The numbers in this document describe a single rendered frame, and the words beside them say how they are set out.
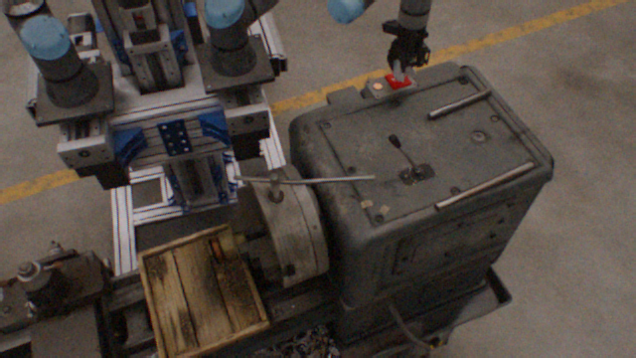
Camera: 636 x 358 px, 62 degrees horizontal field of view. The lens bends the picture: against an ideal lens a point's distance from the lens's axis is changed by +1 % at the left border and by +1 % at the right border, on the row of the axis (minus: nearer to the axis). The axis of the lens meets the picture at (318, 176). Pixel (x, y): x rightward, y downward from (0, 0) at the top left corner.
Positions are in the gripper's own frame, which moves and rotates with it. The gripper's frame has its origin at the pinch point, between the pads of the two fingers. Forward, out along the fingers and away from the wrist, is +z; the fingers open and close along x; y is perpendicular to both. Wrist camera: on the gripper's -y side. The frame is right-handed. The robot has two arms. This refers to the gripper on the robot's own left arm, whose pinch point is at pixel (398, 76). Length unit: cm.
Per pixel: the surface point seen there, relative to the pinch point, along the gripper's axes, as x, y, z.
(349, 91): -14.8, -1.5, 2.0
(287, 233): -46, 32, 7
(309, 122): -29.5, 4.8, 2.0
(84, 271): -98, 11, 25
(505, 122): 18.9, 25.3, 2.2
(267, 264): -53, 34, 14
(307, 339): -45, 37, 72
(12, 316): -122, 10, 36
